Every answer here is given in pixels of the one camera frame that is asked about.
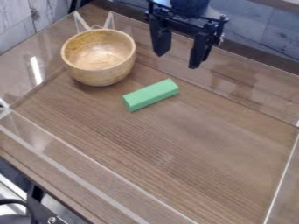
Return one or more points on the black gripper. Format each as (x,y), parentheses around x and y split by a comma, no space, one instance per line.
(193,16)

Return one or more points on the green rectangular stick block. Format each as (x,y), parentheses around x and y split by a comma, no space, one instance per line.
(152,94)

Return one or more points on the wooden bowl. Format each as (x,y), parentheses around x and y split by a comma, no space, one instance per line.
(100,56)

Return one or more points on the clear acrylic tray wall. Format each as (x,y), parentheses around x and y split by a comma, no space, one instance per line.
(208,157)

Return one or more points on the black table frame bracket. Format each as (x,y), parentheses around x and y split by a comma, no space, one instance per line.
(49,210)

